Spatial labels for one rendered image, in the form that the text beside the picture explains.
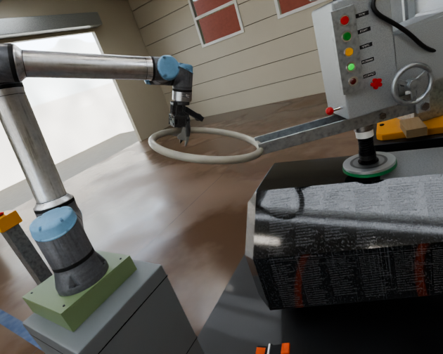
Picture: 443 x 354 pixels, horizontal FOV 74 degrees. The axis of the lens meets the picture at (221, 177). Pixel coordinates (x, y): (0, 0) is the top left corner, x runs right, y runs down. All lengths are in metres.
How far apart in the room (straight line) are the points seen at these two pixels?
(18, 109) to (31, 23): 6.78
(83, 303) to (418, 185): 1.34
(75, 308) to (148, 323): 0.27
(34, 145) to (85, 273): 0.51
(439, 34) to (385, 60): 0.20
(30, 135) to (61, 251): 0.44
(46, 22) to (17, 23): 0.60
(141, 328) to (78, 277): 0.30
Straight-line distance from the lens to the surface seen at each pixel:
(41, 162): 1.29
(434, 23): 1.37
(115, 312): 1.16
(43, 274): 2.25
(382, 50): 1.27
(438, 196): 1.42
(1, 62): 1.16
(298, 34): 7.74
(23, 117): 1.29
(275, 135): 1.35
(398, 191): 1.41
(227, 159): 1.06
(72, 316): 1.19
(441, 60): 1.40
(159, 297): 1.28
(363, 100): 1.26
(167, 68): 1.21
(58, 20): 8.36
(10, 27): 7.80
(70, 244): 1.16
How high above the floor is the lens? 1.51
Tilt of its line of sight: 21 degrees down
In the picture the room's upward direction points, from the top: 19 degrees counter-clockwise
